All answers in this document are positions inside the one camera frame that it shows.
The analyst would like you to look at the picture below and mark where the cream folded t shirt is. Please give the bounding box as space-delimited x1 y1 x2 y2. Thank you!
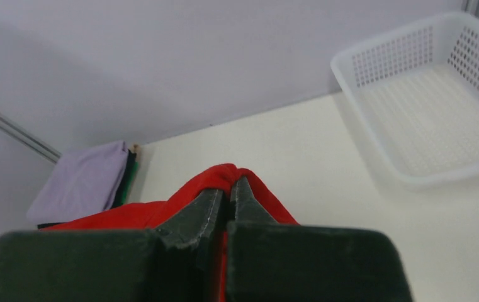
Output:
132 144 141 162

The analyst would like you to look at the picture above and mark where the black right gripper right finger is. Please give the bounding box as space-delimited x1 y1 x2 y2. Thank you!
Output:
225 177 413 301

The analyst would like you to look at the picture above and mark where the lavender folded t shirt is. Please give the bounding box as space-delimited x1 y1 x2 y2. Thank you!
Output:
26 140 130 226

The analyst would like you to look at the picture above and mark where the white plastic basket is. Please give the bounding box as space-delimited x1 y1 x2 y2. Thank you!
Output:
330 12 479 188

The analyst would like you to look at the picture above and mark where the left aluminium frame post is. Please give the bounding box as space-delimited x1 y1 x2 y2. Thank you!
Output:
0 113 61 164

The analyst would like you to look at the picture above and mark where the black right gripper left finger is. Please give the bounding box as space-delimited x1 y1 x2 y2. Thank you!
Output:
0 189 225 301

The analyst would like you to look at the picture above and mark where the red t shirt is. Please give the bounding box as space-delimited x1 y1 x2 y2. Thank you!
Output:
0 163 299 302

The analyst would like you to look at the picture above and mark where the green folded t shirt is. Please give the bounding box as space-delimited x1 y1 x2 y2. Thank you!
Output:
121 161 139 204

